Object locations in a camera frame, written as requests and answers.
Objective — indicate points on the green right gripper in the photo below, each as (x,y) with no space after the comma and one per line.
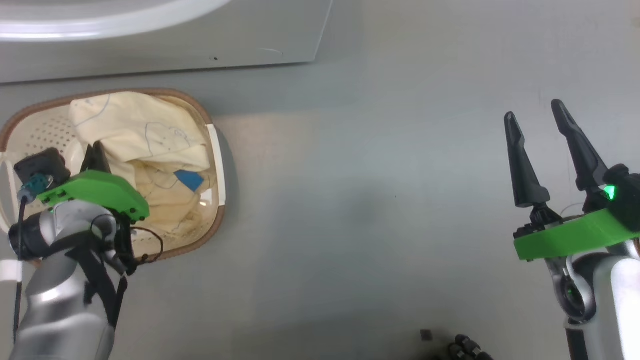
(575,237)

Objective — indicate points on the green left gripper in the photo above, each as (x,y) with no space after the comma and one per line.
(100,192)

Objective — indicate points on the cream clothing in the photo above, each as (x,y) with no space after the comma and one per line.
(135,130)

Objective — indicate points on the blue fabric tag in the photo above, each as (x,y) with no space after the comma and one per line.
(190,180)

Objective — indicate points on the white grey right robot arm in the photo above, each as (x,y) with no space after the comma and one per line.
(615,300)

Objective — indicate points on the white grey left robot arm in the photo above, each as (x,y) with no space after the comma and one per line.
(60,300)

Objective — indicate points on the cream perforated laundry basket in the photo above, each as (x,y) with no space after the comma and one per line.
(40,130)

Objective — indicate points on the white front-load washing machine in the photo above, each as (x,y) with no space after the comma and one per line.
(200,45)

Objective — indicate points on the small dark square piece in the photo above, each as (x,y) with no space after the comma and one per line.
(426,335)

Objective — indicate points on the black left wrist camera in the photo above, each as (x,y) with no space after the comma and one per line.
(42,165)

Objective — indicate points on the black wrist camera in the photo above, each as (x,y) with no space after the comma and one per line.
(627,200)
(42,165)

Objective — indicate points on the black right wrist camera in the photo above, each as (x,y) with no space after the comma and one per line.
(627,200)

